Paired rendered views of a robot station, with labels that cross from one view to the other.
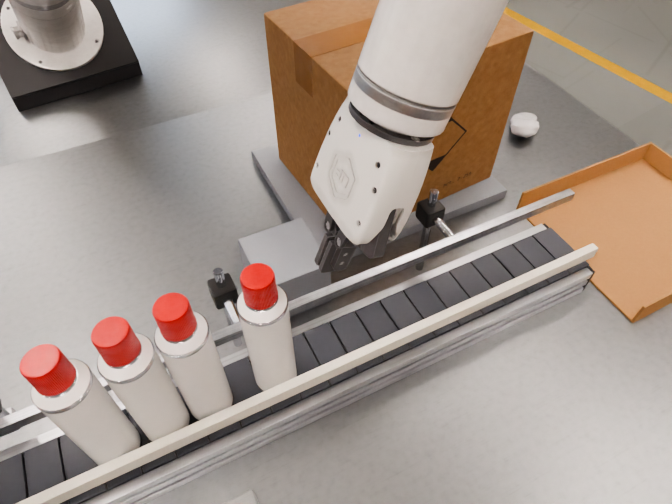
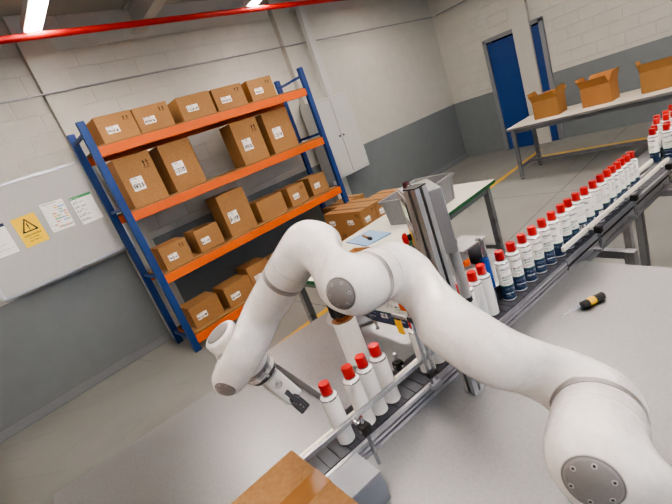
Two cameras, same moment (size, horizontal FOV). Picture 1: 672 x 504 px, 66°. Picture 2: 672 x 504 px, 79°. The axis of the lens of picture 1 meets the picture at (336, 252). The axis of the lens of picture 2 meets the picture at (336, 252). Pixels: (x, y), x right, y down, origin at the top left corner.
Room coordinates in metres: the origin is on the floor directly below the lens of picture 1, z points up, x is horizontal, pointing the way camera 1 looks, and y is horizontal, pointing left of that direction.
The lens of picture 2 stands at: (1.30, 0.19, 1.72)
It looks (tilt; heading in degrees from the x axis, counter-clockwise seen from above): 17 degrees down; 177
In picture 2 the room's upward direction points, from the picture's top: 21 degrees counter-clockwise
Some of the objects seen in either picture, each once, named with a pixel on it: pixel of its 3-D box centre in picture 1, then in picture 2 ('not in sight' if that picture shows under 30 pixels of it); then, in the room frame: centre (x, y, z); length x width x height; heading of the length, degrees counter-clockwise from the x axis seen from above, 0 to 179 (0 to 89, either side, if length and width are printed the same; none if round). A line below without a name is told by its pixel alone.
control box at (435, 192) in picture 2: not in sight; (425, 218); (0.17, 0.52, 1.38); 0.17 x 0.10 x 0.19; 172
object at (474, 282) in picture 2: not in sight; (477, 296); (0.00, 0.67, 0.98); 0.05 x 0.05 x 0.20
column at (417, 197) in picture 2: not in sight; (446, 296); (0.25, 0.49, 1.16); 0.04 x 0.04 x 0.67; 27
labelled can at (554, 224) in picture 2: not in sight; (554, 234); (-0.25, 1.16, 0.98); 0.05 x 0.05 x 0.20
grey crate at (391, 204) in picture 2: not in sight; (419, 199); (-1.95, 1.15, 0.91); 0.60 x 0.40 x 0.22; 128
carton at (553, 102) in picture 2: not in sight; (548, 101); (-4.32, 4.01, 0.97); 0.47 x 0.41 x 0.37; 121
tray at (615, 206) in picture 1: (642, 221); not in sight; (0.59, -0.50, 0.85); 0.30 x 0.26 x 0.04; 117
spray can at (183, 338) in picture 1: (194, 361); (357, 394); (0.26, 0.15, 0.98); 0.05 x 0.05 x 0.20
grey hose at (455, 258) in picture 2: not in sight; (459, 271); (0.16, 0.58, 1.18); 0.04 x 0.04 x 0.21
